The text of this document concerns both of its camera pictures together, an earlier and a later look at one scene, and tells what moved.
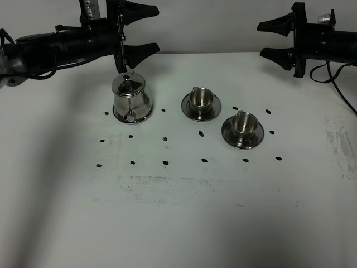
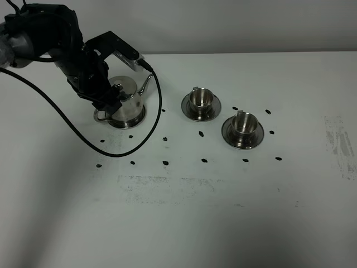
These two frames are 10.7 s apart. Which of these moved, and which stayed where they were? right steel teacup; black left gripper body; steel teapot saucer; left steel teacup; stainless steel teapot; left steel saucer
Moved: steel teapot saucer; black left gripper body; stainless steel teapot
Stayed: left steel teacup; left steel saucer; right steel teacup
